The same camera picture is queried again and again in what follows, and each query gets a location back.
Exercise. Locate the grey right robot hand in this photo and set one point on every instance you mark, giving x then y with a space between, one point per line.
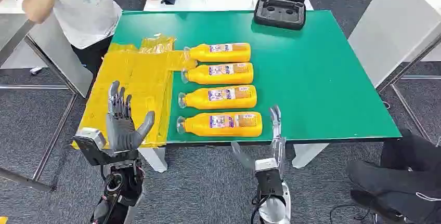
278 146

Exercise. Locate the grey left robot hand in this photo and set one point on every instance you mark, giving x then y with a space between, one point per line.
120 129

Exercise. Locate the orange drink bottle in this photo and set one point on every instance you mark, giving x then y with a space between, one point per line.
224 125
220 74
220 98
220 53

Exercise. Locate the white table leg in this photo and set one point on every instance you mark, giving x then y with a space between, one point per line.
308 155
155 158

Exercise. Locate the yellow sheet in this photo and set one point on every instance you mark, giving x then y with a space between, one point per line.
137 74

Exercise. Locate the green table mat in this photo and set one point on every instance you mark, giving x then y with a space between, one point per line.
310 78

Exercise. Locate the grey desk panel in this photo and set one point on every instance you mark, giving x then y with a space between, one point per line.
55 55

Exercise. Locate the small white floor item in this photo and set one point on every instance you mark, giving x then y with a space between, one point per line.
35 70

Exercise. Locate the person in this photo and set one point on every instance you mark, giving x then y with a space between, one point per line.
86 12

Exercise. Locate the black open foam case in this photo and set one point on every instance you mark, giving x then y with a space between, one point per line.
279 14

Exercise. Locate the large white panel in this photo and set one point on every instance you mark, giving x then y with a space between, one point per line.
396 26

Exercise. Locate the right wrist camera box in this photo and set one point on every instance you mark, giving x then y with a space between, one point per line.
267 165

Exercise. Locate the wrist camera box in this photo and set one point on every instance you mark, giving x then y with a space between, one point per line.
267 165
90 136

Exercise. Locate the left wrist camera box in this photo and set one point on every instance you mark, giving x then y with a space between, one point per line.
90 136

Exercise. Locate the metal desk frame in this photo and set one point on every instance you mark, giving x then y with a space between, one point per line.
55 136

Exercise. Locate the metal panel frame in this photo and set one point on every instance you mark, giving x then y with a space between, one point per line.
410 110

